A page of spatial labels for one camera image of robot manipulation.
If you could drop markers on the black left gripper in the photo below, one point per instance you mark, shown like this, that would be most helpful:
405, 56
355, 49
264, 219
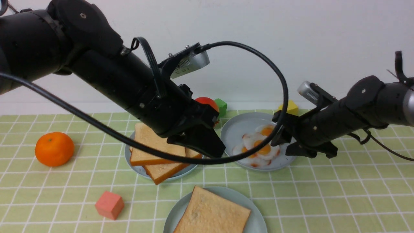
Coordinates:
191, 123

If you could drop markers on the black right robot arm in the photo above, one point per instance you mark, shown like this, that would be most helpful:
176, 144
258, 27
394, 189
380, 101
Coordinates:
370, 103

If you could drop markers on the orange mandarin fruit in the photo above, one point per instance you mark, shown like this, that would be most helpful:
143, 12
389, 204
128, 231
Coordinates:
54, 149

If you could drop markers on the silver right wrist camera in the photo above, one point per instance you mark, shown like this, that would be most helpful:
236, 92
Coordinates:
316, 95

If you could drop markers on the grey plate with eggs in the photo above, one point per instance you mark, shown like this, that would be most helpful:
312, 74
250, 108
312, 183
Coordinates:
236, 127

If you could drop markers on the yellow wooden cube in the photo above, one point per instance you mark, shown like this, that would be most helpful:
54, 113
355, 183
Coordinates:
292, 108

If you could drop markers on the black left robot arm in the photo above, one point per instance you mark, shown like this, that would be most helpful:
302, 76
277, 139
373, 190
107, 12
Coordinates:
74, 37

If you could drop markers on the green wooden cube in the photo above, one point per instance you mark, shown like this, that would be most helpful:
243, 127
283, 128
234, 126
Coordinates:
222, 106

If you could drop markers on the toast slice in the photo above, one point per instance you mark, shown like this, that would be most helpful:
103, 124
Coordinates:
146, 136
159, 173
209, 213

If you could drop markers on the light blue front plate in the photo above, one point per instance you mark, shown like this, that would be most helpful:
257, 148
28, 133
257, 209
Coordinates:
255, 223

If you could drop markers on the grey plate with toast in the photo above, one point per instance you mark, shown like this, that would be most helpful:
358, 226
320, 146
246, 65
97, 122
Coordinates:
141, 170

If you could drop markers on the red tomato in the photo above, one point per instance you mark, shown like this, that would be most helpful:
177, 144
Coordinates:
208, 103

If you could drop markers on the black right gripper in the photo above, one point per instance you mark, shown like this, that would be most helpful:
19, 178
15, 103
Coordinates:
304, 138

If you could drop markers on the fried egg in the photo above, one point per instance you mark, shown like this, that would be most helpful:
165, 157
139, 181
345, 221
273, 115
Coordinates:
254, 139
265, 130
253, 161

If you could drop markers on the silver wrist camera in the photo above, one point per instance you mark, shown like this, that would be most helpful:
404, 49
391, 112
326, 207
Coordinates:
184, 62
316, 95

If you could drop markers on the salmon red wooden cube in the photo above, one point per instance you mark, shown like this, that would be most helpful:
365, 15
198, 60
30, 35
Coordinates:
110, 205

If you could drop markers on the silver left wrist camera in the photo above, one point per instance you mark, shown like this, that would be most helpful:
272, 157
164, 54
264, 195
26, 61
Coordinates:
184, 62

